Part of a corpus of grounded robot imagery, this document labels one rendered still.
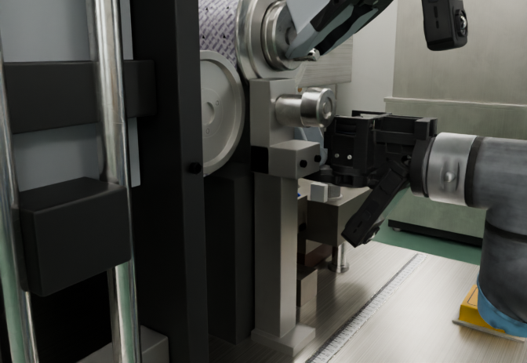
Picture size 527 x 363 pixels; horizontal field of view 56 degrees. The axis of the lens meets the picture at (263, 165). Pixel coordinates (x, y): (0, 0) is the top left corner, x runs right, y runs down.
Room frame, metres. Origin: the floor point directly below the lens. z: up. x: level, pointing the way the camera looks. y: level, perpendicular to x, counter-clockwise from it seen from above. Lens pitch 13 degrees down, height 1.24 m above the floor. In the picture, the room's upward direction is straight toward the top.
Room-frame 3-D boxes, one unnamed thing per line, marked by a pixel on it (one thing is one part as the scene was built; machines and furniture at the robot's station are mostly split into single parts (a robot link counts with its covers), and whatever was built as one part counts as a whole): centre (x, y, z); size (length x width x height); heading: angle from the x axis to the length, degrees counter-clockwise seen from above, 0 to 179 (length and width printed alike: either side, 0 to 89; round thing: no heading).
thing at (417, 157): (0.56, -0.14, 1.12); 0.12 x 0.08 x 0.09; 55
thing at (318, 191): (0.66, -0.08, 1.04); 0.02 x 0.01 x 0.02; 55
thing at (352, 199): (0.82, 0.02, 1.00); 0.40 x 0.16 x 0.06; 55
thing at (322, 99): (0.50, -0.06, 1.18); 0.04 x 0.02 x 0.04; 145
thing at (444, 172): (0.52, -0.20, 1.11); 0.08 x 0.05 x 0.08; 145
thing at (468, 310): (0.57, -0.30, 0.91); 0.07 x 0.07 x 0.02; 55
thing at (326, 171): (0.58, -0.07, 1.09); 0.09 x 0.05 x 0.02; 56
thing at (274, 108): (0.53, -0.03, 1.05); 0.06 x 0.05 x 0.31; 55
